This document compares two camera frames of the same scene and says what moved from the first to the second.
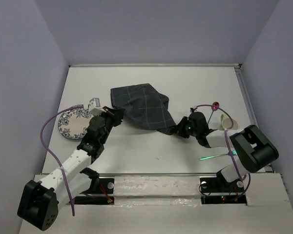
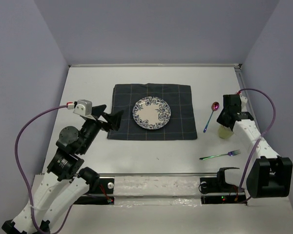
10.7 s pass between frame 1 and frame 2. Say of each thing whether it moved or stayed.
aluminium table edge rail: stayed
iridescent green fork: stayed
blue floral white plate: moved
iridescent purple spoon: stayed
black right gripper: moved
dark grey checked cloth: moved
